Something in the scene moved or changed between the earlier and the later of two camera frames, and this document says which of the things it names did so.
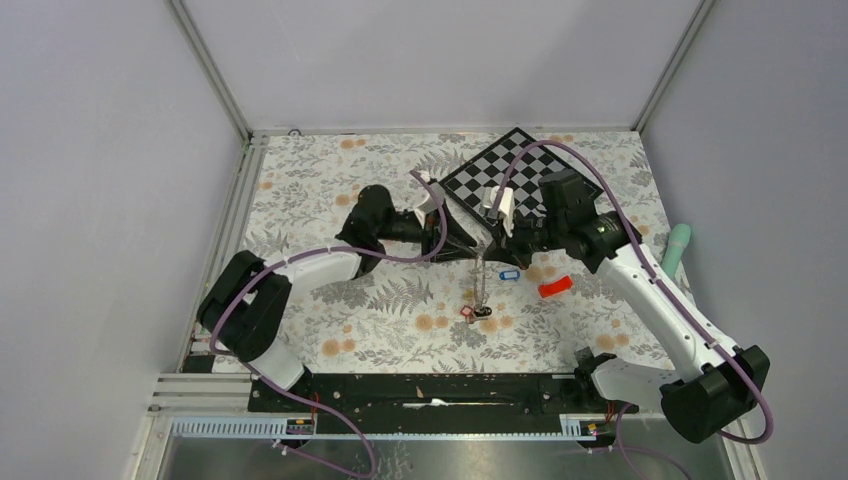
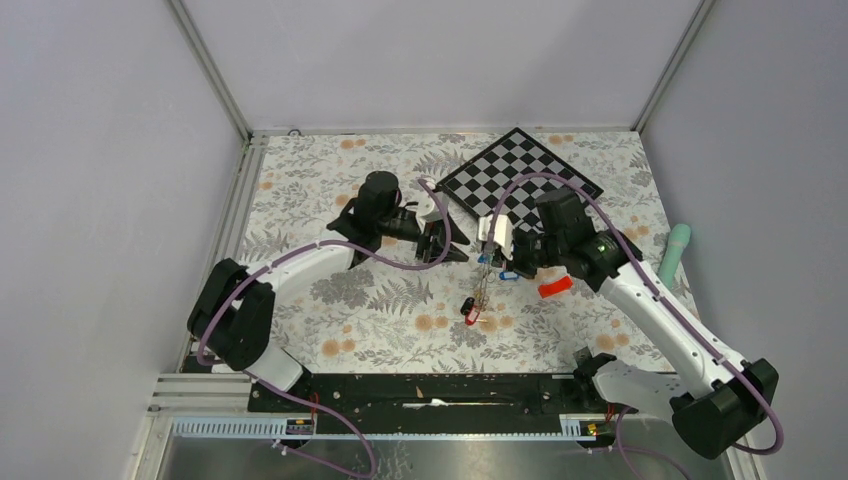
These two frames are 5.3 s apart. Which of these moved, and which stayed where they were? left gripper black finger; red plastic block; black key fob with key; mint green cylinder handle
Moved: black key fob with key
Stayed: left gripper black finger; mint green cylinder handle; red plastic block
